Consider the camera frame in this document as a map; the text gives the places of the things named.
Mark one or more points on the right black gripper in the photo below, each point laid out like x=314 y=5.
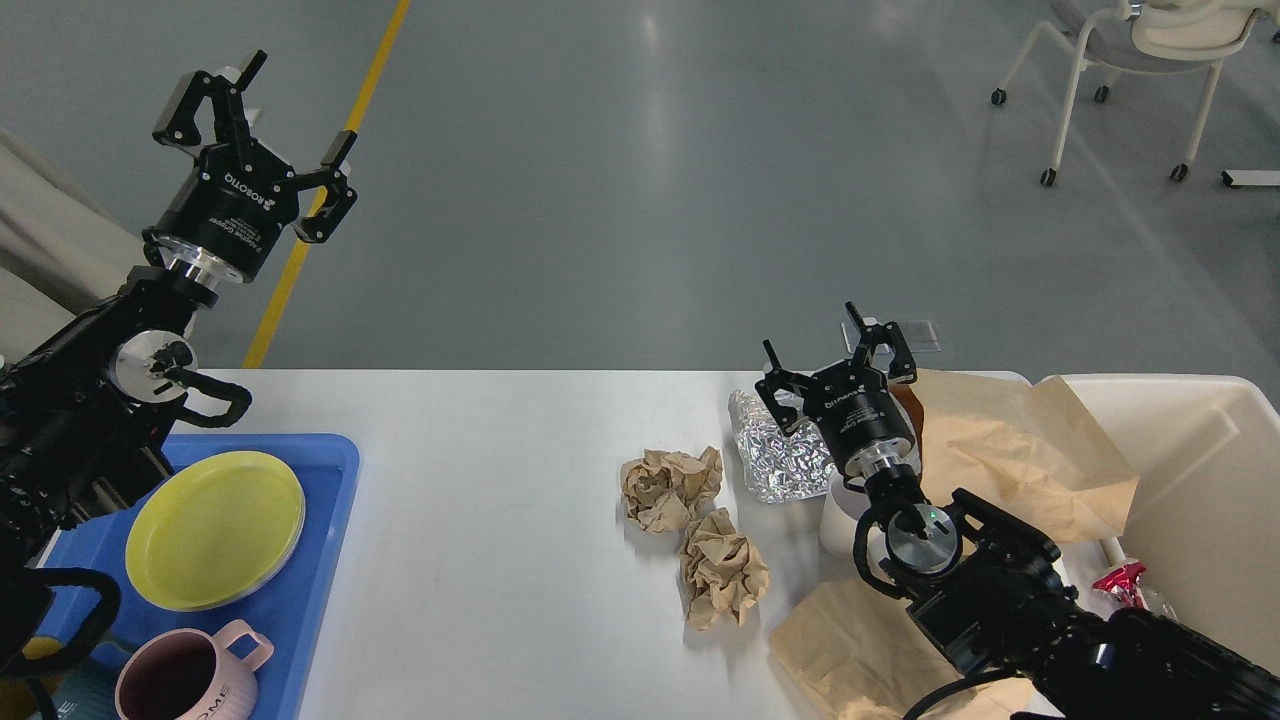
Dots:
x=860 y=415

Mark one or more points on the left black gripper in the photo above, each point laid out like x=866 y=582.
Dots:
x=233 y=205

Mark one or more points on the yellow plastic plate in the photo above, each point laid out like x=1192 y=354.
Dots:
x=216 y=531

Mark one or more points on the pink ceramic mug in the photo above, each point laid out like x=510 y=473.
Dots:
x=190 y=674

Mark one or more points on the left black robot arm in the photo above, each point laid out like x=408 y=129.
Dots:
x=86 y=415

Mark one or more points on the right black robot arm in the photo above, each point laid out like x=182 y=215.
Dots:
x=980 y=583

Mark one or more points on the right floor socket plate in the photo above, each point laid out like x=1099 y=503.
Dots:
x=921 y=336

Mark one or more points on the crumpled aluminium foil sheet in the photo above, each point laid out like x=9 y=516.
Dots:
x=777 y=468

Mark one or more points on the upright white paper cup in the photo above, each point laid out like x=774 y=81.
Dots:
x=842 y=509

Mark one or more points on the large brown paper bag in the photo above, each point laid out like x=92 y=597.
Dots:
x=1033 y=450

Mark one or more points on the upper crumpled brown paper ball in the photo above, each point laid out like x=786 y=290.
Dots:
x=664 y=490

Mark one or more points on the crumpled brown paper ball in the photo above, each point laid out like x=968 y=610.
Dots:
x=664 y=490
x=724 y=572

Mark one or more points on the lower crumpled brown paper ball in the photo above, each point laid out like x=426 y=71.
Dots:
x=724 y=572

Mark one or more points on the beige fabric cover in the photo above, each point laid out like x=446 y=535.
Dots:
x=61 y=252

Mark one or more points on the crushed red can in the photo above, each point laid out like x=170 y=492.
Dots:
x=1123 y=584

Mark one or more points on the white plastic bin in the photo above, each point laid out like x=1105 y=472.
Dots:
x=1205 y=515

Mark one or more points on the white office chair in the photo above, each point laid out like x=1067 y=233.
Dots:
x=1140 y=38

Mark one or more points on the white floor bar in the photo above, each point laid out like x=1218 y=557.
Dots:
x=1238 y=179

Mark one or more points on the blue and yellow mug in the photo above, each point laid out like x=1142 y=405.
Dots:
x=87 y=691

